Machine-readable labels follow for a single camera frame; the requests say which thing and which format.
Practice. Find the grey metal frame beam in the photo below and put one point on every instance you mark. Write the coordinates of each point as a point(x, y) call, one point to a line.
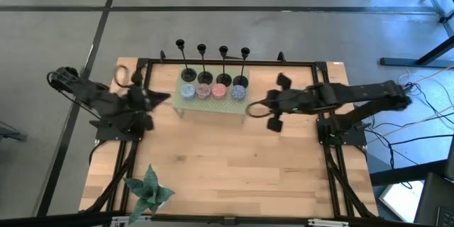
point(438, 7)

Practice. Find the grey floor object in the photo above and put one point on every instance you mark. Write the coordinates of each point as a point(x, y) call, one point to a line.
point(10, 134)

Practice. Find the black gantry bar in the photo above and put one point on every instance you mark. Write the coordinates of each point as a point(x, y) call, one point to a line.
point(71, 220)

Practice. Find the black table foot beam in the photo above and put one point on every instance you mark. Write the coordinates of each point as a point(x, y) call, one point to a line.
point(401, 62)

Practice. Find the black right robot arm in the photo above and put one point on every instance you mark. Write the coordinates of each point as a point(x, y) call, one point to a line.
point(354, 94)

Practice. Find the white flat board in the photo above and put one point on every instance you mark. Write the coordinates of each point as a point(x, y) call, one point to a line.
point(401, 202)

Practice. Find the green perforated metal shelf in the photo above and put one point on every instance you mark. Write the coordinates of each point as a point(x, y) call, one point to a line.
point(213, 105)

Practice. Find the black candle stick holder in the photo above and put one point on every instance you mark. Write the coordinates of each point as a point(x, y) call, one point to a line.
point(240, 81)
point(188, 74)
point(223, 79)
point(205, 77)

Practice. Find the purple patterned candle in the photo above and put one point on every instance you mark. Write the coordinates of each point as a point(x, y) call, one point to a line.
point(203, 91)

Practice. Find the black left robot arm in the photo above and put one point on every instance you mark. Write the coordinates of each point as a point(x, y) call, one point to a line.
point(95, 95)

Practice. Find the light blue patterned candle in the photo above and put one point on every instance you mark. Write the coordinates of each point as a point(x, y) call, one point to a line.
point(188, 91)

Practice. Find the dark laptop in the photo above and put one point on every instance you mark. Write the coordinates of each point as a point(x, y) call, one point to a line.
point(436, 205)

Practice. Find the pink patterned candle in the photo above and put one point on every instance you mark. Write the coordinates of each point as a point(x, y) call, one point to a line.
point(219, 91)

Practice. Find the green snake plant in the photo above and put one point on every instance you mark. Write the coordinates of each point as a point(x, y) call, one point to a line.
point(149, 191)

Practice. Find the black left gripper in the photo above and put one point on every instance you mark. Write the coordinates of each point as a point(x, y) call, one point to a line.
point(138, 99)

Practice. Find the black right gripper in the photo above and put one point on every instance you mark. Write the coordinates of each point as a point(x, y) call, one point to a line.
point(283, 101)

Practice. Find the dark blue patterned candle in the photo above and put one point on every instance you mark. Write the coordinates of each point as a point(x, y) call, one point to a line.
point(238, 92)

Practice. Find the black floor beam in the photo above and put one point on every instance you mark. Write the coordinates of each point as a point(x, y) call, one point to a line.
point(408, 173)

